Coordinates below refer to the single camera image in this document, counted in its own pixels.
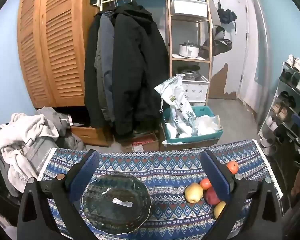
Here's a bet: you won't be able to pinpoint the blue patterned tablecloth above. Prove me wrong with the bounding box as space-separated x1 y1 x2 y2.
37 139 283 240

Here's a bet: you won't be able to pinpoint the grey jacket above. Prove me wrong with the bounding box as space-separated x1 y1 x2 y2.
94 12 116 123

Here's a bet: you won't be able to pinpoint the person's right hand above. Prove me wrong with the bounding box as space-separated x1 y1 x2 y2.
291 169 300 197

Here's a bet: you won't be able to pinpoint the yellow apple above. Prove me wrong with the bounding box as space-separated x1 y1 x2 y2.
184 182 204 204

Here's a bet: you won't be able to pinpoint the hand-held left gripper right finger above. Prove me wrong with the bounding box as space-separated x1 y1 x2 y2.
201 150 284 240

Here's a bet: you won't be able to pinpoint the white printed rice bag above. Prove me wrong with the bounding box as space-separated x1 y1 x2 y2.
154 74 197 138

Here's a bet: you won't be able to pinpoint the white plastic bag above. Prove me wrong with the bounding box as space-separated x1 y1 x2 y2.
192 115 222 136

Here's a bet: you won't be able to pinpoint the black hooded jacket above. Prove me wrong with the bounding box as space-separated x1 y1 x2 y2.
112 1 170 143

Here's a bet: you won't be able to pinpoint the rows of shoes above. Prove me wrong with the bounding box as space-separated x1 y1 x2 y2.
260 54 300 153

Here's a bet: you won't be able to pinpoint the metal steamer pot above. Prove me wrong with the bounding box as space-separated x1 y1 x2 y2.
176 65 201 82

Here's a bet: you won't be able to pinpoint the small yellow fruit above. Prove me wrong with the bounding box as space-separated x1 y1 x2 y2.
214 201 227 220

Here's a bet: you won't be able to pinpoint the teal plastic basket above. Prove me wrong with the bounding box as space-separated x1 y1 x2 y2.
162 106 223 144

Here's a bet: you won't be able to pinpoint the wooden drawer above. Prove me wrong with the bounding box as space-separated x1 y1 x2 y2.
70 124 111 147

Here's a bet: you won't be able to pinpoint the dark folded umbrella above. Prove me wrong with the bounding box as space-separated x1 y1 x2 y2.
216 0 238 35

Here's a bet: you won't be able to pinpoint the red apple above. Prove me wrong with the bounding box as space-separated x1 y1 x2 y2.
203 187 221 206

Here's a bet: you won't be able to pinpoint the white storage box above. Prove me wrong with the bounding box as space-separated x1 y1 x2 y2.
170 0 208 18

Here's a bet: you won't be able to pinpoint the white cooking pot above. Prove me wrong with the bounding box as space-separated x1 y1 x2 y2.
179 41 200 58

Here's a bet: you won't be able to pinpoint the grey hanging bag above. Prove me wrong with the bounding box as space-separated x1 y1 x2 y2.
212 25 226 41

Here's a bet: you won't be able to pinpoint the cardboard box with red contents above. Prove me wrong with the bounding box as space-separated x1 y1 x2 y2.
120 132 159 153

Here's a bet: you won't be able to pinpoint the white door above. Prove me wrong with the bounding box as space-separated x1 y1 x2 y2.
207 0 248 101

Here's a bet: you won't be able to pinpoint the wooden louvered wardrobe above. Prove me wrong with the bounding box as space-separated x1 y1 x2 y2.
17 0 100 108

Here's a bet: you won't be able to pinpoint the pile of clothes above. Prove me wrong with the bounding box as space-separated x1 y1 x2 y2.
0 113 59 188

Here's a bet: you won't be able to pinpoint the wooden shelf rack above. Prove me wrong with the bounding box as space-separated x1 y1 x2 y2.
166 0 213 105

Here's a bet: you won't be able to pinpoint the white patterned box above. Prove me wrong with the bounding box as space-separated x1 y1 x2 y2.
181 75 210 103

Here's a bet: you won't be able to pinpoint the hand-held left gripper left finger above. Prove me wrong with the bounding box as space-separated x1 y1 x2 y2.
17 149 100 240

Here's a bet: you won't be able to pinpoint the black hanging bag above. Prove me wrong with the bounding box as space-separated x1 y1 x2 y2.
203 39 233 57

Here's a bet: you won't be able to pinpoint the dark glass plate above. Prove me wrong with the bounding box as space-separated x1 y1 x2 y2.
81 172 152 235

